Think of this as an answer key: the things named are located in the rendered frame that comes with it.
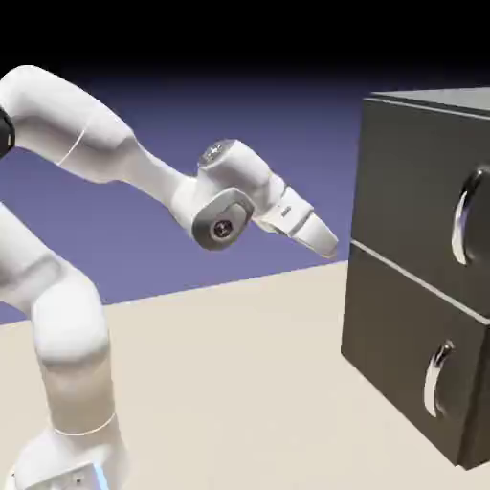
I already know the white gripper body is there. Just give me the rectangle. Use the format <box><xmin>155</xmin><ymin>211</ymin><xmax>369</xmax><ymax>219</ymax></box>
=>
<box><xmin>291</xmin><ymin>212</ymin><xmax>340</xmax><ymax>260</ymax></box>

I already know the dark grey cabinet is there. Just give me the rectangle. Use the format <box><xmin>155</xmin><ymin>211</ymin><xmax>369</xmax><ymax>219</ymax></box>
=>
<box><xmin>340</xmin><ymin>86</ymin><xmax>490</xmax><ymax>471</ymax></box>

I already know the dark grey cabinet door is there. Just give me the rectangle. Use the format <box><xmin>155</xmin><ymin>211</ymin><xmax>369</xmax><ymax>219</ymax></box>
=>
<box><xmin>340</xmin><ymin>243</ymin><xmax>490</xmax><ymax>469</ymax></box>
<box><xmin>350</xmin><ymin>98</ymin><xmax>490</xmax><ymax>318</ymax></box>

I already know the curved silver door handle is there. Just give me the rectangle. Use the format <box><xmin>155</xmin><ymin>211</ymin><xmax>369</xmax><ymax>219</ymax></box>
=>
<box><xmin>423</xmin><ymin>340</ymin><xmax>456</xmax><ymax>419</ymax></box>
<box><xmin>450</xmin><ymin>167</ymin><xmax>486</xmax><ymax>266</ymax></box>

